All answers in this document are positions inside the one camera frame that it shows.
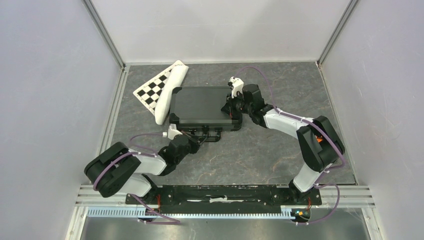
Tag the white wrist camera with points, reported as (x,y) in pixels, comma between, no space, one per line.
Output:
(171,132)
(236,85)

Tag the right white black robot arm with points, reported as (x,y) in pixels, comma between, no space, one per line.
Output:
(319,143)

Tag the black poker set case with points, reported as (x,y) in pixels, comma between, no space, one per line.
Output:
(196,110)

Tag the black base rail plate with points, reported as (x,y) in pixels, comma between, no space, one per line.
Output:
(228,199)

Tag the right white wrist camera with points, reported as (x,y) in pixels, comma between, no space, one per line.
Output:
(236,85)

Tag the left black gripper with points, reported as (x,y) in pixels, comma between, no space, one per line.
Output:
(195,144)

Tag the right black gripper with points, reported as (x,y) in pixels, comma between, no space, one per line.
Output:
(228,108)

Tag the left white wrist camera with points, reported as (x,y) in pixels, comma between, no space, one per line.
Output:
(171,132)

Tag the black white checkerboard mat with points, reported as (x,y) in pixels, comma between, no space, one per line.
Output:
(156,93)

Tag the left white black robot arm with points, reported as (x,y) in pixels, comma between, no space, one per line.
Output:
(121,169)

